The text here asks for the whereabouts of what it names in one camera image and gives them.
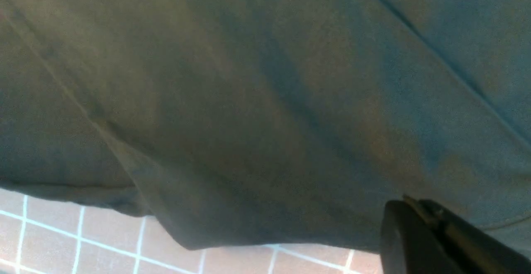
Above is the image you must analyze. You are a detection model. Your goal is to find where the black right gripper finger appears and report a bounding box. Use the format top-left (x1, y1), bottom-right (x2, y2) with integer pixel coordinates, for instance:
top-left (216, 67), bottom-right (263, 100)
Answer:
top-left (380, 195), bottom-right (531, 274)

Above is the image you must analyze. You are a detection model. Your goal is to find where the dark gray long-sleeved shirt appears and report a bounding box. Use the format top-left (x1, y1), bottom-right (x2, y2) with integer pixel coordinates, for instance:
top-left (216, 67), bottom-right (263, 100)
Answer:
top-left (1, 0), bottom-right (531, 256)

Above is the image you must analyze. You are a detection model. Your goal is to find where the pink grid tablecloth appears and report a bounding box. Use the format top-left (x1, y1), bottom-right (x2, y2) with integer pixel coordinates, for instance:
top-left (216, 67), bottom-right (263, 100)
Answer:
top-left (0, 190), bottom-right (382, 274)

